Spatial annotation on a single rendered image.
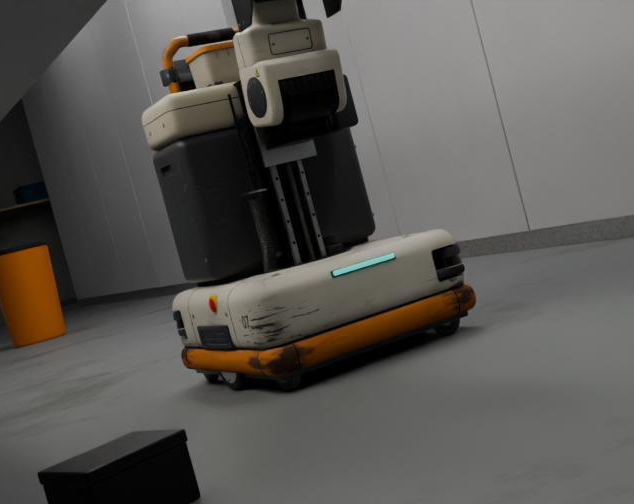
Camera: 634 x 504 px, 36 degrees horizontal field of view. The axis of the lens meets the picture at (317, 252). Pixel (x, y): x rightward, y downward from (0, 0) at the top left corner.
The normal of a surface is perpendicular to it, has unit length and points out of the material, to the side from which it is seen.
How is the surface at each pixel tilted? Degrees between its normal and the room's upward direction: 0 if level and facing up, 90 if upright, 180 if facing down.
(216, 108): 90
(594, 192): 90
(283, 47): 98
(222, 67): 92
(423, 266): 90
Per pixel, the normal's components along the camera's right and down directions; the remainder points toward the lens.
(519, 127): -0.85, 0.25
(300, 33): 0.48, 0.06
